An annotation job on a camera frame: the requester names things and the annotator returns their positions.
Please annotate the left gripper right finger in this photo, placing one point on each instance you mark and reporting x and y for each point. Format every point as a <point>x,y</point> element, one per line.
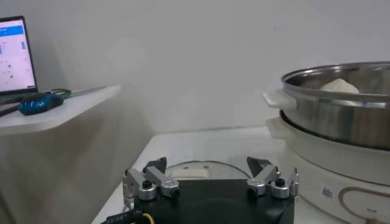
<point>263,179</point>

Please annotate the white steamed baozi bun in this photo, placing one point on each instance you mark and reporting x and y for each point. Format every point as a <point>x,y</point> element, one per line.
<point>339,86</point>

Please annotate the white side table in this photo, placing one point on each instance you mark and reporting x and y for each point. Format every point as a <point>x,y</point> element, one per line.
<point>76,106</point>

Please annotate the cream electric cooker base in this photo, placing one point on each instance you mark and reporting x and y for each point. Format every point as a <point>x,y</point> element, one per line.
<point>320,170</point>

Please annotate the stainless steel steamer basket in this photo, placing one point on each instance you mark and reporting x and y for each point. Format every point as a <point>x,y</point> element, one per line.
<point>335,121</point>

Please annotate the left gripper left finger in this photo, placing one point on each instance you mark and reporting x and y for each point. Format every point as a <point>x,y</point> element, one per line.
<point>161,181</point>

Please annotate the blue black computer mouse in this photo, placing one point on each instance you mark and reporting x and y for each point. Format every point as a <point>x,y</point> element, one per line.
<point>41,103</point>

